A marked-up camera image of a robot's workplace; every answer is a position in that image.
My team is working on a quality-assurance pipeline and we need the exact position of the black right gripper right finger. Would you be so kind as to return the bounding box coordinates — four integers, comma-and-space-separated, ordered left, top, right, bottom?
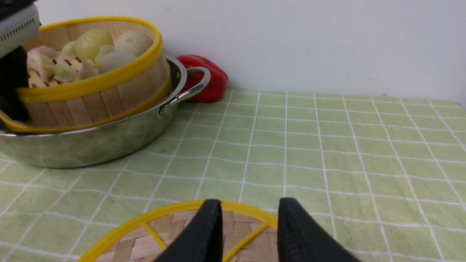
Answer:
277, 198, 359, 262

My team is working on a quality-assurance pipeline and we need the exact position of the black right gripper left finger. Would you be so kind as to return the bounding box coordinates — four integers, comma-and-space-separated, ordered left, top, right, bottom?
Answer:
155, 199, 224, 262

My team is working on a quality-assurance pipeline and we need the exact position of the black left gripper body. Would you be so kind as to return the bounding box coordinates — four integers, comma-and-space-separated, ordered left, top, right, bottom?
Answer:
0, 0, 41, 122

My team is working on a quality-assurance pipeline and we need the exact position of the woven bamboo steamer lid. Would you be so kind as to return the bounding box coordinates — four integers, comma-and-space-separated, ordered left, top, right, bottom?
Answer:
79, 201, 279, 262

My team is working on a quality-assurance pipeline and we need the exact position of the bamboo steamer basket yellow rim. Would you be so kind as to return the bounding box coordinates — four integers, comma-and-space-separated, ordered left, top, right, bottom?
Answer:
1, 16, 171, 133

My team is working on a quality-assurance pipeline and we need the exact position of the stainless steel pot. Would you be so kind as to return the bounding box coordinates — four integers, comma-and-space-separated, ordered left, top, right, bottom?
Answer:
0, 57, 211, 168

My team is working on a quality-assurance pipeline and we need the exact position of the pink dumpling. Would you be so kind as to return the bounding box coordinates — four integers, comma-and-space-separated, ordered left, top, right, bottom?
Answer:
33, 45, 60, 60

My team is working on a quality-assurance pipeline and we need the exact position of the beige dumpling front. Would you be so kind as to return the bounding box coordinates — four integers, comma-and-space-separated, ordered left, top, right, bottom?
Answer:
27, 50, 55, 82

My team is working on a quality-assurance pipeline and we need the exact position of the green dumpling left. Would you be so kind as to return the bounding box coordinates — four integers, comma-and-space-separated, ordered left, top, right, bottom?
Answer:
59, 41, 77, 61

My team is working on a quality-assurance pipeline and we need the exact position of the green dumpling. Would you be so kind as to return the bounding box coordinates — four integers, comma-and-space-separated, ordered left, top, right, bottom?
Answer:
59, 41, 77, 61
53, 61, 79, 83
94, 45, 114, 68

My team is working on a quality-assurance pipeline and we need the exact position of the green dumpling lower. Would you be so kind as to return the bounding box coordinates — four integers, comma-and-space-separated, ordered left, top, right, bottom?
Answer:
53, 61, 79, 83

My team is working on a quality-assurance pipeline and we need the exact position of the yellow-green steamed bun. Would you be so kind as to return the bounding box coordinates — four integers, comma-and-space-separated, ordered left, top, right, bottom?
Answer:
75, 29, 114, 61

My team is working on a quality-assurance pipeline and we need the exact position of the white dumpling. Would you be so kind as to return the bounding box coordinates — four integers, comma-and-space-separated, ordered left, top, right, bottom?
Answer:
78, 58, 100, 80

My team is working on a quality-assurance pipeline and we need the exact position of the green dumpling centre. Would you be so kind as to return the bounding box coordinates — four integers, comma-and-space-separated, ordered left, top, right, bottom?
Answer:
94, 45, 114, 68

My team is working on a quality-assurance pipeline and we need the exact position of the smooth white bun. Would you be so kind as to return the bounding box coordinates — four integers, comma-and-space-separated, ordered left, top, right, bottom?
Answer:
99, 52, 138, 74

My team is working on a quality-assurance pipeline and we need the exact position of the green checked tablecloth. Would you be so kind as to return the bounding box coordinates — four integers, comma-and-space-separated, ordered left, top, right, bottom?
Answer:
1, 91, 465, 262

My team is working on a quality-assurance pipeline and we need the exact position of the white steamed bun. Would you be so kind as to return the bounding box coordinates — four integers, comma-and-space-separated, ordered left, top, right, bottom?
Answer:
114, 30, 153, 57

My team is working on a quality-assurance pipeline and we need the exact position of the red bell pepper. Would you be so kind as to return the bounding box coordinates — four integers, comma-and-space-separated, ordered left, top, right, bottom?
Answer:
177, 55, 228, 103

